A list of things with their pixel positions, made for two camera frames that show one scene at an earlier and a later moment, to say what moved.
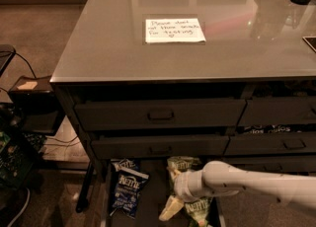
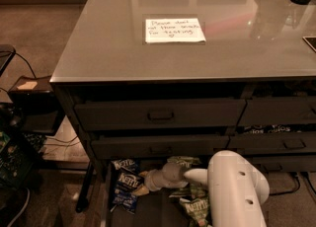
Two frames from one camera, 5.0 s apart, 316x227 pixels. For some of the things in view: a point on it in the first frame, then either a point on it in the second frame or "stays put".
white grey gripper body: [183, 186] → [154, 181]
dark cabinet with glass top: [206, 68] stays put
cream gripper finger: [175, 172] → [142, 174]
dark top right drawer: [269, 111] stays put
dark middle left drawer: [161, 146] stays put
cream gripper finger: [173, 206] → [142, 190]
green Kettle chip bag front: [198, 211] stays put
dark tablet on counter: [311, 40] stays put
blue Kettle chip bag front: [130, 179] stays put
